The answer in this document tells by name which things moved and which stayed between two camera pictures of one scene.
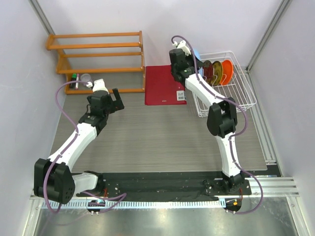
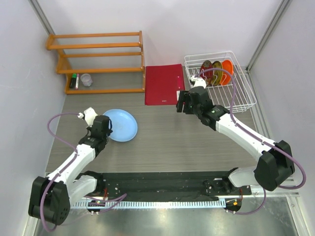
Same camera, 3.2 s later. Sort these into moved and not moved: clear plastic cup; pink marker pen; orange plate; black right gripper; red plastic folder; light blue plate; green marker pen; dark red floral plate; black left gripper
Moved: black right gripper; black left gripper; light blue plate
Not moved: clear plastic cup; green marker pen; dark red floral plate; red plastic folder; orange plate; pink marker pen
